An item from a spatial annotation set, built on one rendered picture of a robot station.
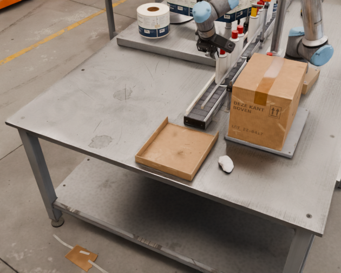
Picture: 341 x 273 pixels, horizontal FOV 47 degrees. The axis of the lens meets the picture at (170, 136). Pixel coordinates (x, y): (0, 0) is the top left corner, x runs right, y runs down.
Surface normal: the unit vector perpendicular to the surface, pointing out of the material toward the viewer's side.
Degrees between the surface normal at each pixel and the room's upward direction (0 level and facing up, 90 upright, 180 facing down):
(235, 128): 90
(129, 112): 0
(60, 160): 0
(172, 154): 0
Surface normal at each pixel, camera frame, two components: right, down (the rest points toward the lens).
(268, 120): -0.44, 0.59
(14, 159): -0.02, -0.76
